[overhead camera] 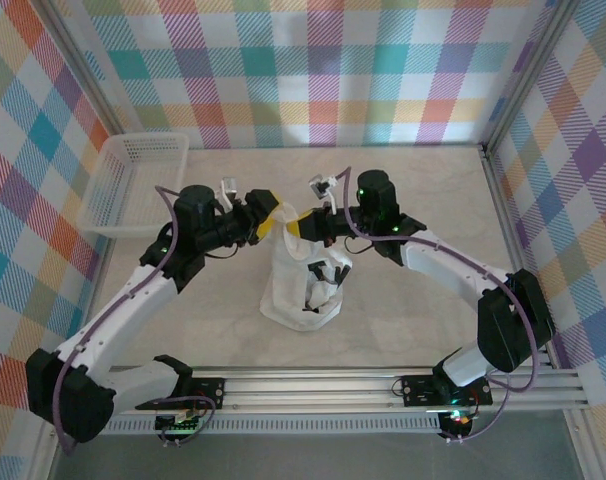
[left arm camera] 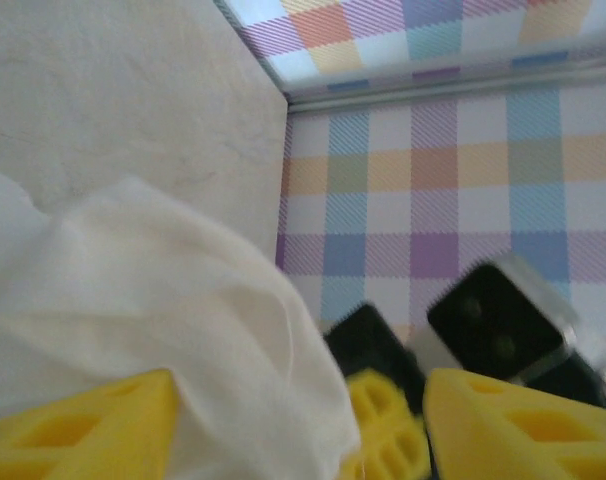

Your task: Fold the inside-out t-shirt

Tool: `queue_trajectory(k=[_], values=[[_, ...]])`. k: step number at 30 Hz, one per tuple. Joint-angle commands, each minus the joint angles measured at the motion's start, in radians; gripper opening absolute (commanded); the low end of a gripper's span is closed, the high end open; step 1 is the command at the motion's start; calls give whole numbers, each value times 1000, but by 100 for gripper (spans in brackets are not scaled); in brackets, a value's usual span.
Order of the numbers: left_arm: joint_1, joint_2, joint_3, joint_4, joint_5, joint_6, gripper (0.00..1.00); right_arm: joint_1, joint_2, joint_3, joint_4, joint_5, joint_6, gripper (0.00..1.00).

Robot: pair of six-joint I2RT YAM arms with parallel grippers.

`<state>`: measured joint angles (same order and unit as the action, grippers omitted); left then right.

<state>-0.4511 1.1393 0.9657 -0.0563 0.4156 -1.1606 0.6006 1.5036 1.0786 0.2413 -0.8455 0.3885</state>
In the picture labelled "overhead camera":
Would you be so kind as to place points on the white t-shirt with black print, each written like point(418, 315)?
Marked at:
point(283, 300)

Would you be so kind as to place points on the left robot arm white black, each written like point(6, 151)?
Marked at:
point(128, 295)

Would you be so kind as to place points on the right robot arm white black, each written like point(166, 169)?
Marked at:
point(448, 265)

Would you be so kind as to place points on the white perforated plastic basket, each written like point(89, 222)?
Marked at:
point(133, 190)

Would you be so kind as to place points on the aluminium side rail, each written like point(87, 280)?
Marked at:
point(500, 200)
point(102, 260)

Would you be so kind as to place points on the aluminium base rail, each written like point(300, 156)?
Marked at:
point(308, 390)

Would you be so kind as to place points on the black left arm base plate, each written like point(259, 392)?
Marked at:
point(213, 392)

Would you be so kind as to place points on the aluminium frame post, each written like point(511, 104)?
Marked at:
point(528, 70)
point(83, 65)

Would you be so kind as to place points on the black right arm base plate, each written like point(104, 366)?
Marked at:
point(418, 390)

